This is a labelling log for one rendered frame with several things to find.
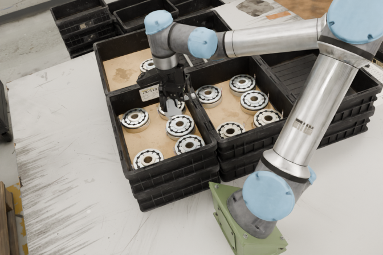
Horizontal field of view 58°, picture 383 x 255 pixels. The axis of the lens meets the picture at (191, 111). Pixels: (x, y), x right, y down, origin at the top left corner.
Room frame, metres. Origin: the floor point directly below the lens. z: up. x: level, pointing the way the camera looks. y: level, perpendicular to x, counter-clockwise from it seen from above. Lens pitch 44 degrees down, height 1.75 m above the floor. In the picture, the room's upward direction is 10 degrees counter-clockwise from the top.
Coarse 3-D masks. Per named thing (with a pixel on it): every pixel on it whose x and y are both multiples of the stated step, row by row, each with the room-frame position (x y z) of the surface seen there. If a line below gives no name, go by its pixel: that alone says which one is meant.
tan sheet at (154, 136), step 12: (144, 108) 1.02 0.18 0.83; (156, 108) 1.01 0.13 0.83; (156, 120) 0.94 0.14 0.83; (144, 132) 0.89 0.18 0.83; (156, 132) 0.88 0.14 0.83; (132, 144) 0.84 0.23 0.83; (144, 144) 0.83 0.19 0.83; (156, 144) 0.82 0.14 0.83; (168, 144) 0.81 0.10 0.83; (132, 156) 0.79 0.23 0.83; (168, 156) 0.76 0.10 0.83
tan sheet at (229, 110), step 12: (216, 84) 1.09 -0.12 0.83; (228, 84) 1.08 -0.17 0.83; (228, 96) 1.01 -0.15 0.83; (204, 108) 0.96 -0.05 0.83; (216, 108) 0.95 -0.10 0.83; (228, 108) 0.94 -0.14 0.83; (240, 108) 0.93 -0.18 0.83; (216, 120) 0.89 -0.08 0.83; (228, 120) 0.88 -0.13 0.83; (240, 120) 0.87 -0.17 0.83; (252, 120) 0.86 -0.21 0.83
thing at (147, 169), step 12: (108, 96) 1.01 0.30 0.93; (108, 108) 0.94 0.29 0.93; (204, 120) 0.80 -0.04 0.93; (120, 144) 0.76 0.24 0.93; (216, 144) 0.69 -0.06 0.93; (120, 156) 0.71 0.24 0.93; (180, 156) 0.67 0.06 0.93; (192, 156) 0.67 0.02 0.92; (144, 168) 0.65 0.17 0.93; (156, 168) 0.65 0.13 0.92
